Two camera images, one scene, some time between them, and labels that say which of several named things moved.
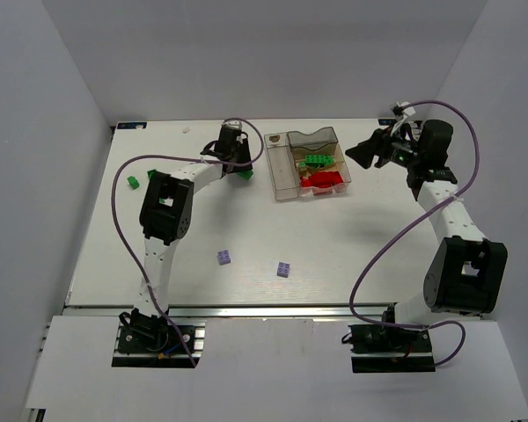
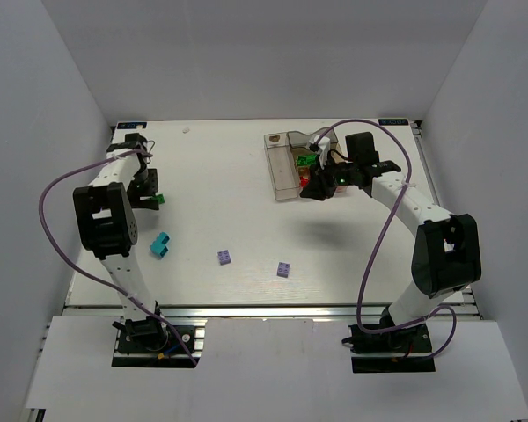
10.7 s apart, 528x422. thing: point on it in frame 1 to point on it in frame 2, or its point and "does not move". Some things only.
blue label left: (131, 125) does not move
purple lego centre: (283, 269) does not move
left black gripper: (239, 160) to (145, 199)
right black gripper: (380, 149) to (322, 184)
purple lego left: (223, 257) does not move
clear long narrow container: (282, 170) does not move
